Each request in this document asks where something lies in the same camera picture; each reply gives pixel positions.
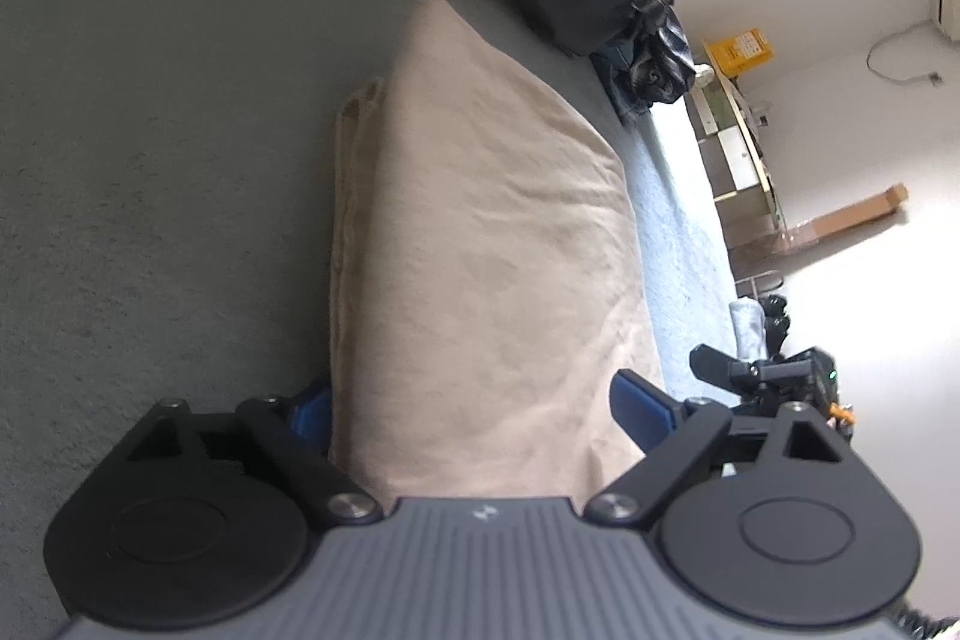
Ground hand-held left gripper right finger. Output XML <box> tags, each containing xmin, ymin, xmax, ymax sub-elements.
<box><xmin>583</xmin><ymin>370</ymin><xmax>848</xmax><ymax>525</ymax></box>

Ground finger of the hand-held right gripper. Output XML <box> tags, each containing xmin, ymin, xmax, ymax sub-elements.
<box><xmin>688</xmin><ymin>344</ymin><xmax>758</xmax><ymax>390</ymax></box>

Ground grey folded towel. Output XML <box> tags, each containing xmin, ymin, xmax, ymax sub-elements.
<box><xmin>729</xmin><ymin>299</ymin><xmax>767</xmax><ymax>360</ymax></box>

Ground grey bed cover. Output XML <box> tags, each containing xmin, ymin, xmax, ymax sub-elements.
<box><xmin>0</xmin><ymin>0</ymin><xmax>740</xmax><ymax>618</ymax></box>

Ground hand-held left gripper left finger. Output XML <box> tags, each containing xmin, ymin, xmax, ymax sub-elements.
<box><xmin>126</xmin><ymin>385</ymin><xmax>385</xmax><ymax>525</ymax></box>

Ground long cardboard box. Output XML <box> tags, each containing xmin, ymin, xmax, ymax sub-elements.
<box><xmin>787</xmin><ymin>182</ymin><xmax>910</xmax><ymax>247</ymax></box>

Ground beige pants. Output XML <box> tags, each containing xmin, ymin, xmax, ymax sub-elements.
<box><xmin>328</xmin><ymin>0</ymin><xmax>668</xmax><ymax>510</ymax></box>

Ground black wall cable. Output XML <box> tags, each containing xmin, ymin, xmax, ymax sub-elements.
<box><xmin>866</xmin><ymin>21</ymin><xmax>944</xmax><ymax>86</ymax></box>

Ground white wire shoe rack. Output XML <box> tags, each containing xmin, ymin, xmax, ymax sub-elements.
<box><xmin>733</xmin><ymin>271</ymin><xmax>794</xmax><ymax>356</ymax></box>

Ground black coiled cable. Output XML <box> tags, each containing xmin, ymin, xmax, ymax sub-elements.
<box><xmin>900</xmin><ymin>602</ymin><xmax>960</xmax><ymax>640</ymax></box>

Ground blue jeans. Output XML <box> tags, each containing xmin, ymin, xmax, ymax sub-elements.
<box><xmin>589</xmin><ymin>44</ymin><xmax>657</xmax><ymax>127</ymax></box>

